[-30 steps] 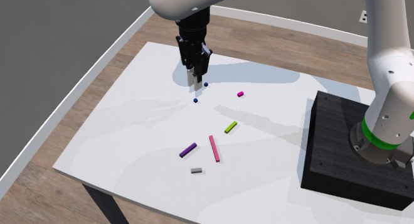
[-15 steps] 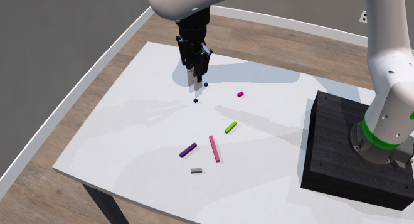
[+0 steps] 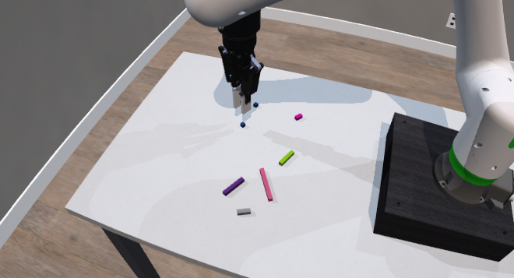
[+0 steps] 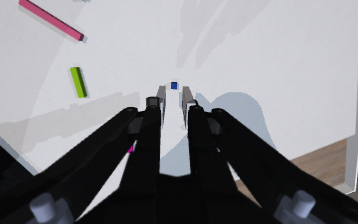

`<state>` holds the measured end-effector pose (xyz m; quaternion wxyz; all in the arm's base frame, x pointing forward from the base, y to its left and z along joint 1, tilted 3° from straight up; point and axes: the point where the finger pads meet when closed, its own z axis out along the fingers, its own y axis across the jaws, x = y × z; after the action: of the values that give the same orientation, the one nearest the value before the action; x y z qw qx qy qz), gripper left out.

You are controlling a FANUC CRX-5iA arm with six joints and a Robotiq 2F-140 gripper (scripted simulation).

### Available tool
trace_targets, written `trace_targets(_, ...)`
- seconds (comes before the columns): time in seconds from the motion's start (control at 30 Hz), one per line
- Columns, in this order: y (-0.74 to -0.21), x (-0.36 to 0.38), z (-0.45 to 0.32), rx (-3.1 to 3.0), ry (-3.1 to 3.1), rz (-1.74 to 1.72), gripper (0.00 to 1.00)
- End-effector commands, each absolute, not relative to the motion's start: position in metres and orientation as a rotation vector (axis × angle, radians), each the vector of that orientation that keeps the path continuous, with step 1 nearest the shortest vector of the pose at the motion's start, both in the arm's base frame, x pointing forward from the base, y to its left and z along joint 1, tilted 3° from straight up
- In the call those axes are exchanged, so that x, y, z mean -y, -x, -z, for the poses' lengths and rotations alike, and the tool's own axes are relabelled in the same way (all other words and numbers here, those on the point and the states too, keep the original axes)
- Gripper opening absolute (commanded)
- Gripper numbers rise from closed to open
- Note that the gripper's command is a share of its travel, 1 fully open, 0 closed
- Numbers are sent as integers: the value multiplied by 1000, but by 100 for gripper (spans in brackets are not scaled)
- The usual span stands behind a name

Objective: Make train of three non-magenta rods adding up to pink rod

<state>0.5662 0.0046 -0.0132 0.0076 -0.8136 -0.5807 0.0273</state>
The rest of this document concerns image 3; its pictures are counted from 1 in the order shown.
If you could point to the lime green rod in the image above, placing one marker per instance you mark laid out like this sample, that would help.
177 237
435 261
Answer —
286 158

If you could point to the purple rod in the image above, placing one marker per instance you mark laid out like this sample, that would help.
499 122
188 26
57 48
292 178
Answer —
233 186

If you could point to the pink rod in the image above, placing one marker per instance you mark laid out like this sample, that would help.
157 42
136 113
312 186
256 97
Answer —
266 184

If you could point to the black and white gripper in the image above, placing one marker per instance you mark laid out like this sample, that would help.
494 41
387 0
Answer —
248 78

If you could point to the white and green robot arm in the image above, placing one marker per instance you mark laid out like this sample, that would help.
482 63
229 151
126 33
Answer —
476 169

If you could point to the grey rod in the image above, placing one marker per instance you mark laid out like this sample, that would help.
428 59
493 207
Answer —
243 211

